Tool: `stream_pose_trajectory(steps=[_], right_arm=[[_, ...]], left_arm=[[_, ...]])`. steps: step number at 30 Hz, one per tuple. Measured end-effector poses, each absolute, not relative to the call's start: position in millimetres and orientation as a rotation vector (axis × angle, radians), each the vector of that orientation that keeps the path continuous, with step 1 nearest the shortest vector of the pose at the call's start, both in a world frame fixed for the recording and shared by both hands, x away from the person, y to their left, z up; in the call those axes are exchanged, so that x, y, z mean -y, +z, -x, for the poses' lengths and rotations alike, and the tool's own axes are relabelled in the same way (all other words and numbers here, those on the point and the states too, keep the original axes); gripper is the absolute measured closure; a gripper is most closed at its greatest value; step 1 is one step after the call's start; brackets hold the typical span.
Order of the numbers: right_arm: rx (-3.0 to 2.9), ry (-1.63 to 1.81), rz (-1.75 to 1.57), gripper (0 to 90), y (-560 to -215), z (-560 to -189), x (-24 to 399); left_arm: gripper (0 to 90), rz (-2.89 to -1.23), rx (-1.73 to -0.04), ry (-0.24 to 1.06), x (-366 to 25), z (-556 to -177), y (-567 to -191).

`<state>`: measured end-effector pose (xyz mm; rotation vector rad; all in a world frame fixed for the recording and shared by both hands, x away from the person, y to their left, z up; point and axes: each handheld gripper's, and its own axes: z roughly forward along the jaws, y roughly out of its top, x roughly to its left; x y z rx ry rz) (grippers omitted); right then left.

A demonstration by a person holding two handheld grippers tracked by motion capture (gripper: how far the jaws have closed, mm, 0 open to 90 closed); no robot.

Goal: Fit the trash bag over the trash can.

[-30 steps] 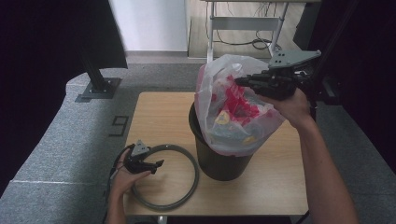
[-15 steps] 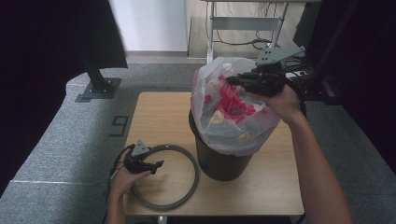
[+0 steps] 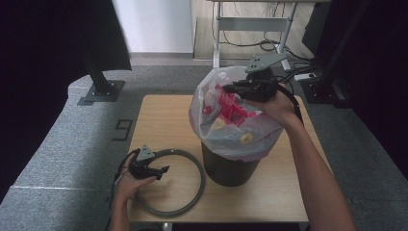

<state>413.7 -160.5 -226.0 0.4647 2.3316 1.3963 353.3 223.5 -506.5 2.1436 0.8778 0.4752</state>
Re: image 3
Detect black curtain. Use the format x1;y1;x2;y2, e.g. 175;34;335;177
301;0;408;181
0;0;133;201

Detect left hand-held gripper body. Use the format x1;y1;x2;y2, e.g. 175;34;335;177
128;143;162;180

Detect black floor outlet frame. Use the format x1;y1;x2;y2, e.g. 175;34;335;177
112;118;134;141

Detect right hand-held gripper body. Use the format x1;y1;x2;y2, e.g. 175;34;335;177
239;52;292;104

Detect black metal stand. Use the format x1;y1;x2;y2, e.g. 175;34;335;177
76;54;127;107
299;0;373;110

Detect person's left hand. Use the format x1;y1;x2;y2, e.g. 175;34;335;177
115;158;158;201

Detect black trash bin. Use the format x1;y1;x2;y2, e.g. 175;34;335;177
200;141;263;188

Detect hand-held gripper cable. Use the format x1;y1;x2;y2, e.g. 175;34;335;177
276;82;305;127
109;148;141;231

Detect bundle of black floor cables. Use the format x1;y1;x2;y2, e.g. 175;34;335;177
222;30;321;85

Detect right hand-held gripper cable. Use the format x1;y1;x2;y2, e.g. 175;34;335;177
276;82;305;127

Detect grey bin rim ring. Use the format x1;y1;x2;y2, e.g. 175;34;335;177
134;147;206;219

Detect white power strip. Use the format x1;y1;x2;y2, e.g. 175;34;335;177
293;72;318;82

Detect white plastic bag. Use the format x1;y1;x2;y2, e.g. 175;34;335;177
188;65;285;163

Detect person's right hand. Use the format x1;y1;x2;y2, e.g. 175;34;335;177
243;84;301;128

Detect white desk frame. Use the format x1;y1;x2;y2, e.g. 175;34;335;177
205;0;331;72

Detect left hand-held gripper cable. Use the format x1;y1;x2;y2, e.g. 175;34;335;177
109;148;141;231

